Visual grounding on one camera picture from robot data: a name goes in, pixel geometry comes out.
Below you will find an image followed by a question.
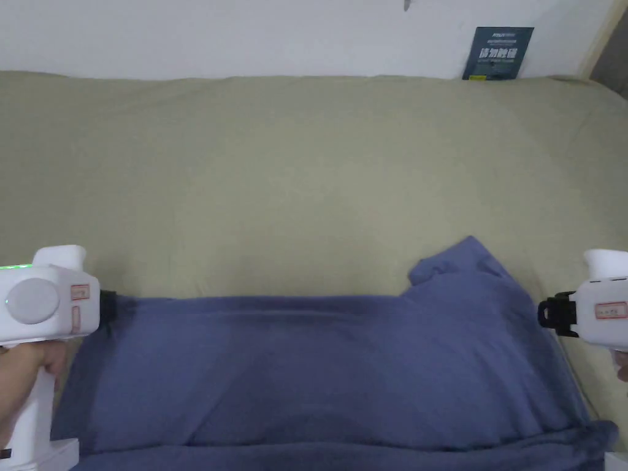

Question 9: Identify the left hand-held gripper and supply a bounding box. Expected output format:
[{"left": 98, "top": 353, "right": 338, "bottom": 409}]
[{"left": 0, "top": 245, "right": 118, "bottom": 471}]

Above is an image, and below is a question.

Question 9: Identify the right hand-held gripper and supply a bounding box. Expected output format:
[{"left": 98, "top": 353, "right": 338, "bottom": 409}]
[{"left": 537, "top": 248, "right": 628, "bottom": 382}]

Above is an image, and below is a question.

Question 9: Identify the dark blue shirt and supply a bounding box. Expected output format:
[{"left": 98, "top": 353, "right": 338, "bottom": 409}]
[{"left": 50, "top": 235, "right": 620, "bottom": 471}]

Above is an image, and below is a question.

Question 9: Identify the person's left hand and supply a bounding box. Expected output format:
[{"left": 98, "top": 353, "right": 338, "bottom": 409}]
[{"left": 0, "top": 342, "right": 68, "bottom": 465}]

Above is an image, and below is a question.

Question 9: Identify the bed with pale green sheet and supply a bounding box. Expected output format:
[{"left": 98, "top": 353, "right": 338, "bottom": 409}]
[{"left": 0, "top": 70, "right": 628, "bottom": 471}]

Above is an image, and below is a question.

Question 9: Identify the dark blue printed card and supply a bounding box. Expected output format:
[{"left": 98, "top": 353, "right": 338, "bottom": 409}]
[{"left": 461, "top": 26, "right": 535, "bottom": 81}]

